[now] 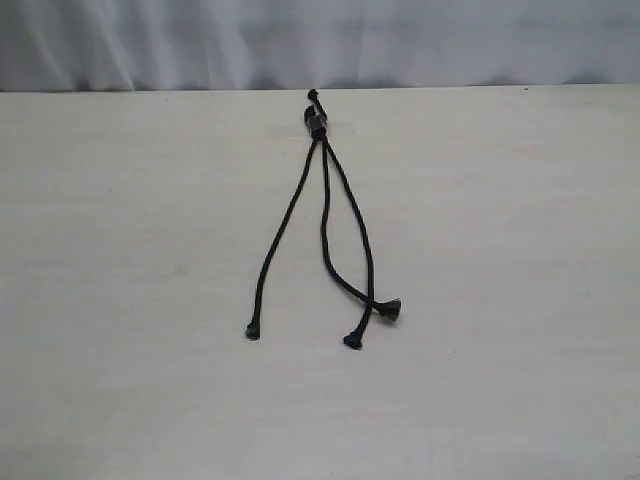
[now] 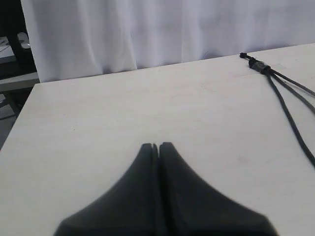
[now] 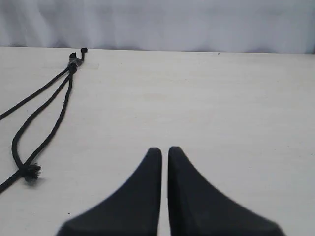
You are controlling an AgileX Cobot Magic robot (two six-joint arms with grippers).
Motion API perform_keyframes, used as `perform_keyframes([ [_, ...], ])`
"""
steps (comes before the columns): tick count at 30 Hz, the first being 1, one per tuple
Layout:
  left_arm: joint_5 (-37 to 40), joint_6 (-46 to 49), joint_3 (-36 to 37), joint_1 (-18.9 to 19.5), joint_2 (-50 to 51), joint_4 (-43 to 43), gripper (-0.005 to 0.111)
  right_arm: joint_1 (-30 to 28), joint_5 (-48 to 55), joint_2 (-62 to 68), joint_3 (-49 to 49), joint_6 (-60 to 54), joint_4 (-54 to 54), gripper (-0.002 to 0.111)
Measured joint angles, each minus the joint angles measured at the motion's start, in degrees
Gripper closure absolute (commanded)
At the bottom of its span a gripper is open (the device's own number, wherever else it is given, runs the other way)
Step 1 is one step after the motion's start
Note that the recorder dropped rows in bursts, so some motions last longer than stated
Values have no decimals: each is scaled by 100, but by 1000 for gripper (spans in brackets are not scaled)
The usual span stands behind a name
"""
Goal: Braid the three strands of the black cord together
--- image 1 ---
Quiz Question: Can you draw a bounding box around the black rope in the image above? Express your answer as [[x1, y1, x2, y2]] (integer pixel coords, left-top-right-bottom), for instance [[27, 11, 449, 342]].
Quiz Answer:
[[307, 88, 404, 325], [319, 133, 380, 350], [243, 103, 318, 342]]

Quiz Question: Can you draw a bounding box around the white backdrop curtain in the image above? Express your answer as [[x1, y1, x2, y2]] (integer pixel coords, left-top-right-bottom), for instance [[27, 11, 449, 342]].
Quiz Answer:
[[1, 1, 639, 92]]

